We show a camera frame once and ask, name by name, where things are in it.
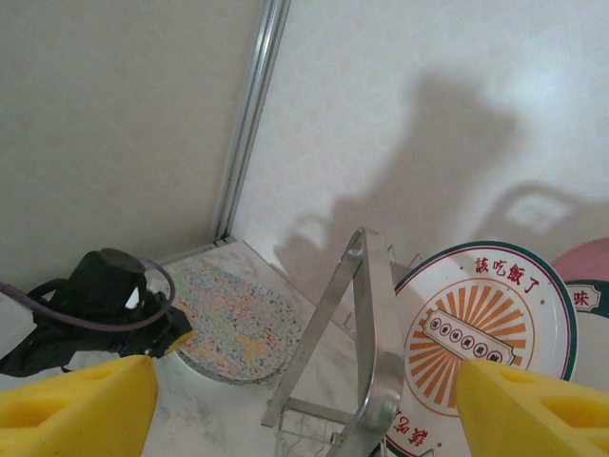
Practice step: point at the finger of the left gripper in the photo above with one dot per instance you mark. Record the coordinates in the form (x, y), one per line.
(173, 328)

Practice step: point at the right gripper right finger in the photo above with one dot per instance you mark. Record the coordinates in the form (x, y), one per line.
(537, 419)

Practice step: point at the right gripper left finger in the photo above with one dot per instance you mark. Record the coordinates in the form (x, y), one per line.
(71, 414)

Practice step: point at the blue speckled pattern plate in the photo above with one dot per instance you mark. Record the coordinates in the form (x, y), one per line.
(192, 367)

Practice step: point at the colourful confetti pattern plate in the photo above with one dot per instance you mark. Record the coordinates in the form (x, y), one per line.
(238, 323)

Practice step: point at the green rimmed white plate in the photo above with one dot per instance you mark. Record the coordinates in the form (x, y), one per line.
(590, 333)

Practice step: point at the pink plate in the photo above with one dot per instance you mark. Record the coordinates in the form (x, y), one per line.
(590, 259)

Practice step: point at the orange sunburst print plate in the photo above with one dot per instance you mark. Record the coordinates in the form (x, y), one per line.
(476, 323)

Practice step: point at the aluminium frame post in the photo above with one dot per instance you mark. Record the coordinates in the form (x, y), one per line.
(252, 119)

